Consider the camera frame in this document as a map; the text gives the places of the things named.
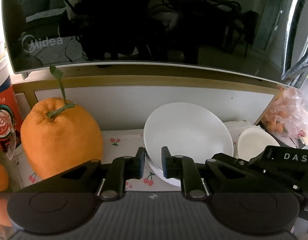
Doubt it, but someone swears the cream bowl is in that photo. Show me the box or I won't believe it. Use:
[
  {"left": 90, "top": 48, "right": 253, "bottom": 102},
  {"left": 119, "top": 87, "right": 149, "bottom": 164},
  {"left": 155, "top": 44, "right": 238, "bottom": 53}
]
[{"left": 236, "top": 127, "right": 279, "bottom": 161}]

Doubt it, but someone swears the white bowl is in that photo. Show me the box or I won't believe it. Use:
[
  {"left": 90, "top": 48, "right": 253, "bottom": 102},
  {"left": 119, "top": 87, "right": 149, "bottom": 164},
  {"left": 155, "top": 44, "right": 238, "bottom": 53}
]
[{"left": 143, "top": 102, "right": 234, "bottom": 187}]

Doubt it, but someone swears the plastic bag of snacks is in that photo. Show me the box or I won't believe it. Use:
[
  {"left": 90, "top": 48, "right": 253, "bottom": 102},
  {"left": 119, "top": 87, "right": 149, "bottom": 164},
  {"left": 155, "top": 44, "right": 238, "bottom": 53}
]
[{"left": 261, "top": 87, "right": 308, "bottom": 139}]

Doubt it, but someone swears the large orange on table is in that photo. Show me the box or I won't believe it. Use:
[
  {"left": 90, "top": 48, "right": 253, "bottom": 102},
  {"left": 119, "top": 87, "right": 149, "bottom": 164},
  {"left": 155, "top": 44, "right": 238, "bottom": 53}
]
[{"left": 20, "top": 65, "right": 105, "bottom": 181}]

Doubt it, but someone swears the glass jar of kumquats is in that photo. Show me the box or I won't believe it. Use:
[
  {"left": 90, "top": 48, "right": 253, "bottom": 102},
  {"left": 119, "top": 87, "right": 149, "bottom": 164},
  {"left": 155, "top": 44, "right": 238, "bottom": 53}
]
[{"left": 0, "top": 109, "right": 21, "bottom": 193}]

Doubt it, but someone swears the red white paper cup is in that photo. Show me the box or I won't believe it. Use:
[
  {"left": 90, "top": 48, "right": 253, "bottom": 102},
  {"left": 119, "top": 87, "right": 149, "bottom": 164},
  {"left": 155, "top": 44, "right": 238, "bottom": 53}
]
[{"left": 0, "top": 40, "right": 23, "bottom": 156}]

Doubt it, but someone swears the black Midea microwave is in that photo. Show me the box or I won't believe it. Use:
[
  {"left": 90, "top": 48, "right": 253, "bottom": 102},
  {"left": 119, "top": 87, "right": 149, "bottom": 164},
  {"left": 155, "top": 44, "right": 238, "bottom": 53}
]
[{"left": 2, "top": 0, "right": 308, "bottom": 87}]

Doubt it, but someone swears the white shelf with wood frame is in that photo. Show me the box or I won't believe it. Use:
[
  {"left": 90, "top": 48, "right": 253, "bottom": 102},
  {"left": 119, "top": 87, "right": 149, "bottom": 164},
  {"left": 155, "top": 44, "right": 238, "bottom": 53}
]
[{"left": 13, "top": 64, "right": 285, "bottom": 132}]

